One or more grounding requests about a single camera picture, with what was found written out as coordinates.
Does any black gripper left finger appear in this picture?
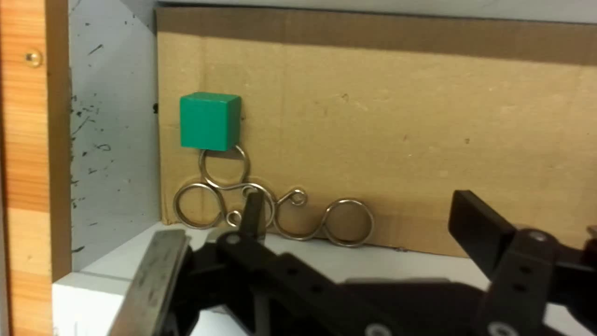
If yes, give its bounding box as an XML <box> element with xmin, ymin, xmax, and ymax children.
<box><xmin>179</xmin><ymin>191</ymin><xmax>386</xmax><ymax>336</ymax></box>

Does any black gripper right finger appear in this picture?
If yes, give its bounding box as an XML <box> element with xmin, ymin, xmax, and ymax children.
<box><xmin>447</xmin><ymin>191</ymin><xmax>597</xmax><ymax>336</ymax></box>

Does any green block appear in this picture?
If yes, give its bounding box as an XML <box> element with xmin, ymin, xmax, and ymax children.
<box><xmin>179</xmin><ymin>92</ymin><xmax>240</xmax><ymax>151</ymax></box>

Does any cardboard sink liner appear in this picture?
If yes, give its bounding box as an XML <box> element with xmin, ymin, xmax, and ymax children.
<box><xmin>156</xmin><ymin>8</ymin><xmax>597</xmax><ymax>254</ymax></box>

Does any white toy sink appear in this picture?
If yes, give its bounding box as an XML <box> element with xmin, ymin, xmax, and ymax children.
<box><xmin>50</xmin><ymin>0</ymin><xmax>597</xmax><ymax>336</ymax></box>

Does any metal wire puzzle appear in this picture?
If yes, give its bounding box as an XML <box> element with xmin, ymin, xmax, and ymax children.
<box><xmin>171</xmin><ymin>144</ymin><xmax>376</xmax><ymax>249</ymax></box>

